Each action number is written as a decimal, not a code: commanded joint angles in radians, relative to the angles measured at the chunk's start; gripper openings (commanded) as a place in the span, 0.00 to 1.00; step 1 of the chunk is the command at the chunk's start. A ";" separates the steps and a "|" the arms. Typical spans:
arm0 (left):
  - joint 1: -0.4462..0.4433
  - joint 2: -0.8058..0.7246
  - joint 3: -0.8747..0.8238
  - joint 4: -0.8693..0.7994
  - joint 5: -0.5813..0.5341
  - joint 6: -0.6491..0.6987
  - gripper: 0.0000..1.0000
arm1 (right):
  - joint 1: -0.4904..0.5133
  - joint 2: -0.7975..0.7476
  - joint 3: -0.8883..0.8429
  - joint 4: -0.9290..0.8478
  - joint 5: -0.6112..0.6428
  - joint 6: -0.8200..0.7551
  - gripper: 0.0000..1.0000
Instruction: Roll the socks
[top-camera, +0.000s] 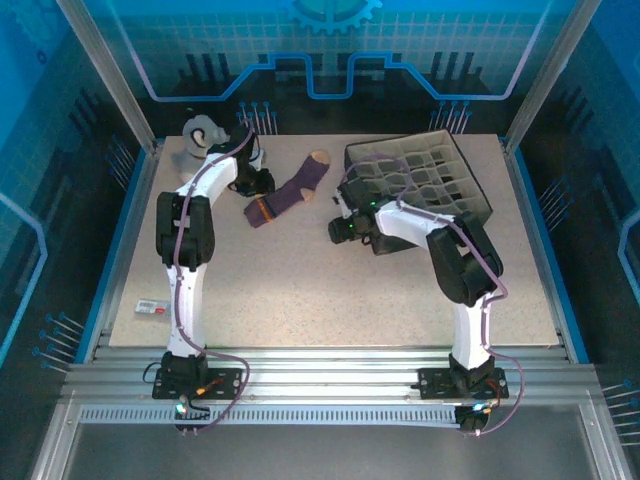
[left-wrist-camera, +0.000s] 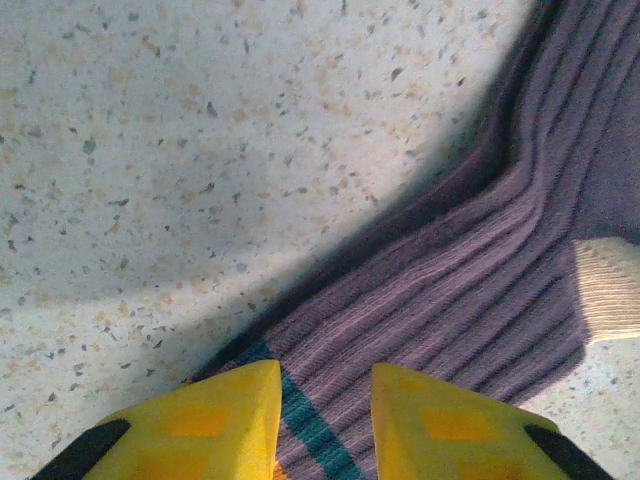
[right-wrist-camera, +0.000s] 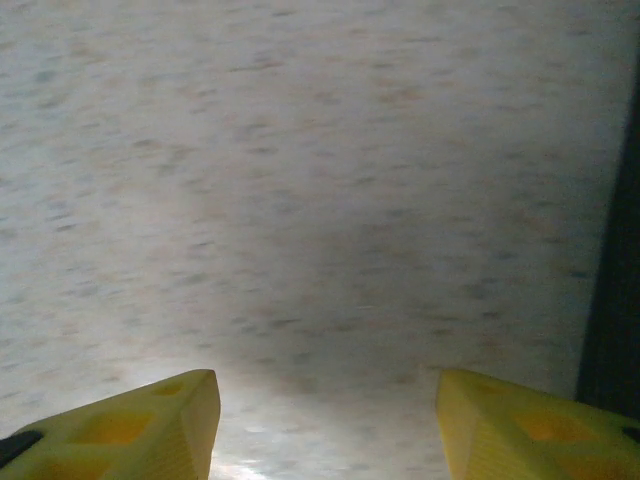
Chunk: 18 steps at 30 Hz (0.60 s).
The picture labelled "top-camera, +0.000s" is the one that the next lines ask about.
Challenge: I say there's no purple sock with tan toe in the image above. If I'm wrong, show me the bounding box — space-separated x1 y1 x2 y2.
243 149 332 230

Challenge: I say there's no grey fabric organizer box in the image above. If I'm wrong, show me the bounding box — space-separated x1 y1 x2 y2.
343 130 494 257

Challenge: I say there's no grey and white plush dog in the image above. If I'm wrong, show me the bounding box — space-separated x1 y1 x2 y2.
172 114 231 184

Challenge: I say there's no black connector box with LED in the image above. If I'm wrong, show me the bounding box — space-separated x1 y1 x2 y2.
457 403 494 435
172 394 211 436

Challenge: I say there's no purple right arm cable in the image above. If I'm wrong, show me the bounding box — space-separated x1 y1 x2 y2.
339 153 526 437

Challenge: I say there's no aluminium front rail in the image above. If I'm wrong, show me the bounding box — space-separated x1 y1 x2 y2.
59 344 609 426

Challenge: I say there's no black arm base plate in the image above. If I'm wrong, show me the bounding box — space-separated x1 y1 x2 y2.
417 367 510 401
152 367 246 401

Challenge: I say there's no aluminium frame post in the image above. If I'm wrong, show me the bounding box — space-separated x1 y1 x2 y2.
54 0 164 154
502 0 591 151

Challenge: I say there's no slotted grey cable duct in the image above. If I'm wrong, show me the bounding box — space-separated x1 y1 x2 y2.
78 404 464 427

